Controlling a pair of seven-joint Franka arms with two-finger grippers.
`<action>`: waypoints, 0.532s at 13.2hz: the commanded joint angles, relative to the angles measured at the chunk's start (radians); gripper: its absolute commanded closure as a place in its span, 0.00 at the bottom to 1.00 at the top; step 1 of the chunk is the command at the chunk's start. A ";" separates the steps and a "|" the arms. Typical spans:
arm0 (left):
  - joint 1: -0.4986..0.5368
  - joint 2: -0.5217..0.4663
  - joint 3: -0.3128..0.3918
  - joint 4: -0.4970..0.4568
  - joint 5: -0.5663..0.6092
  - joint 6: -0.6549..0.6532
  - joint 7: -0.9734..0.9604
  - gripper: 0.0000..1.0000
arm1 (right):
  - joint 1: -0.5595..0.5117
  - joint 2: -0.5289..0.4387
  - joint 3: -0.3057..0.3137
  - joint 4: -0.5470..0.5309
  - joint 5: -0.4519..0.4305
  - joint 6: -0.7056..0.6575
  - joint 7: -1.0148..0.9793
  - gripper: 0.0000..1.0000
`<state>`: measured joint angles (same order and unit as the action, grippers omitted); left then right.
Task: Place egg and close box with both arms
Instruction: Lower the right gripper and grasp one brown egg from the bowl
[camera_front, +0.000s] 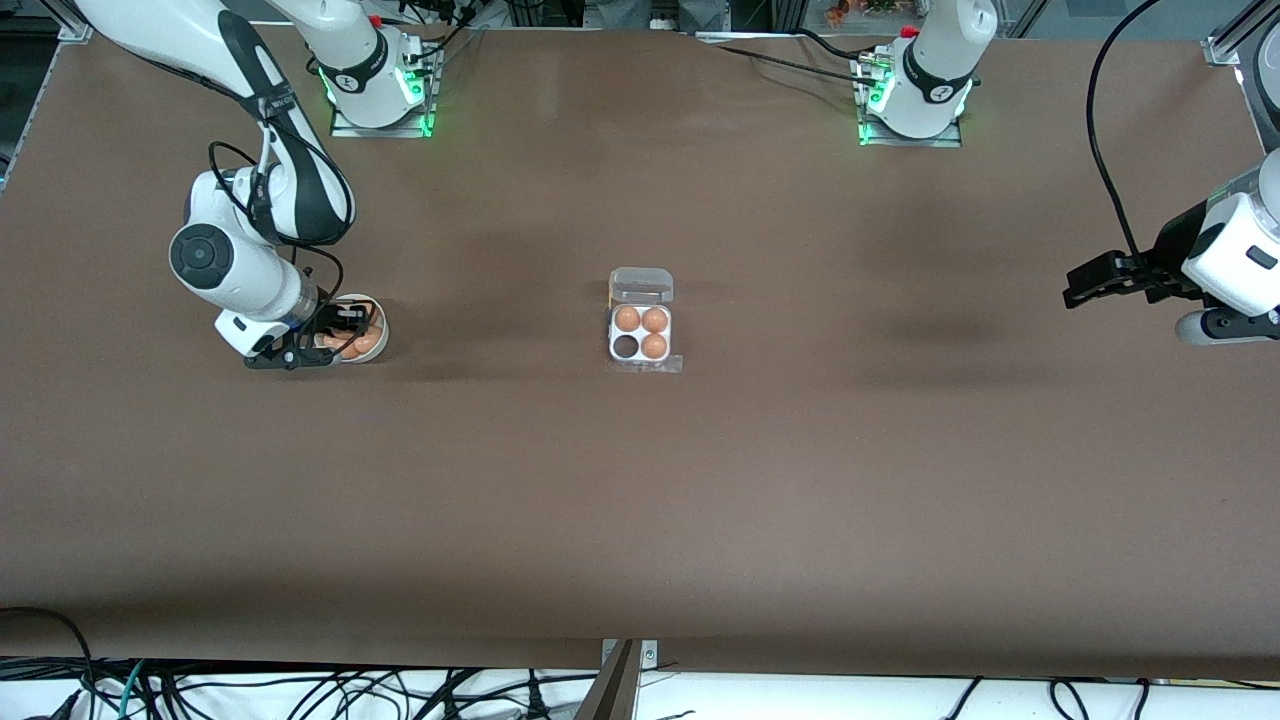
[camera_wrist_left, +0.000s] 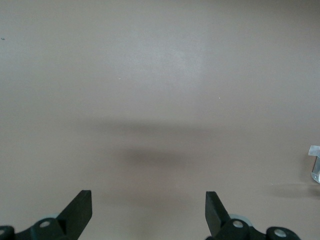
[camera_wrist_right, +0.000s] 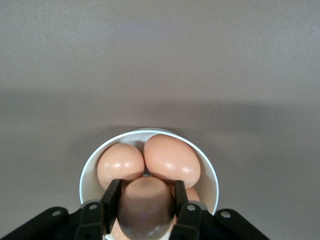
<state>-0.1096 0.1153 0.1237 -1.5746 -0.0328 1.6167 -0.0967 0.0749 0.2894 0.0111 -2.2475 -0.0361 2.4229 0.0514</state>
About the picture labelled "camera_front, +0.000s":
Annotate clear plastic egg box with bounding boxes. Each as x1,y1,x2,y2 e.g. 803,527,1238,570
607,266,676,369

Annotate white round bowl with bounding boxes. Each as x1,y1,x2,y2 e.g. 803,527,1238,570
316,293,390,364

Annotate table cover sheet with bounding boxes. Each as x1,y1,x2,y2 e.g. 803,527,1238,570
0,20,1280,683

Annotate colourful background objects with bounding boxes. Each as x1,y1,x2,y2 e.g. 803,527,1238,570
825,0,906,26

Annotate dark metal strut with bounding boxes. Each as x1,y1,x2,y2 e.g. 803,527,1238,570
572,640,641,720

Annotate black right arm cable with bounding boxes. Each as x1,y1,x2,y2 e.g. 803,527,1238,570
208,90,351,306

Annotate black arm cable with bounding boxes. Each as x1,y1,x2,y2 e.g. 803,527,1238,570
208,90,351,306
1088,0,1166,259

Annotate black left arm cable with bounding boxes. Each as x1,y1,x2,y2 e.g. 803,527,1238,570
1088,0,1166,259

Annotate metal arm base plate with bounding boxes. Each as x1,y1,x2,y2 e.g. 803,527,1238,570
858,118,965,149
330,105,437,139

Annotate black base cable bundle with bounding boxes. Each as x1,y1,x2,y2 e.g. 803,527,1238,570
395,0,491,61

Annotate tangled black cable bundle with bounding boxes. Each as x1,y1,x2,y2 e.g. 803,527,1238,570
140,668,601,720

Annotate black looped cable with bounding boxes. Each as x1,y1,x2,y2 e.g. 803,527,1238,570
0,606,97,720

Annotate teal cable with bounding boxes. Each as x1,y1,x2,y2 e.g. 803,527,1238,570
85,660,147,720

